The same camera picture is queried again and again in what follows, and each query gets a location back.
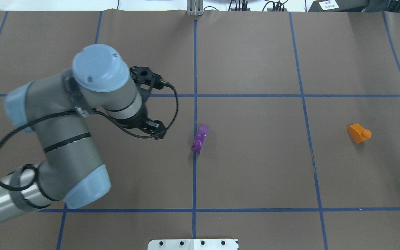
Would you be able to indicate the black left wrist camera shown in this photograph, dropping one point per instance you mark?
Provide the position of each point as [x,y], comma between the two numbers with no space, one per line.
[146,81]

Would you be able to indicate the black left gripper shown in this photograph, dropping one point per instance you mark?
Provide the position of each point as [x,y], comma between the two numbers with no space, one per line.
[135,121]

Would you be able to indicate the aluminium frame post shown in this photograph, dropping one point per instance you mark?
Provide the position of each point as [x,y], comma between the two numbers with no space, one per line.
[195,7]

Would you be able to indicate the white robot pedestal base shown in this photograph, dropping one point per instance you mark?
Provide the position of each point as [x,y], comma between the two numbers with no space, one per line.
[193,244]

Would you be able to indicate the orange trapezoid block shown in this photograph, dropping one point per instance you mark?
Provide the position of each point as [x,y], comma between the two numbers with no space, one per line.
[358,133]

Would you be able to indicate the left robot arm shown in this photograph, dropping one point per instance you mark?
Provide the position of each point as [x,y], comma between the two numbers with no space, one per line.
[99,82]

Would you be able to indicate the purple trapezoid block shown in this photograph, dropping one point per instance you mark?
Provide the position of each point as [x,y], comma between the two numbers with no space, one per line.
[199,138]

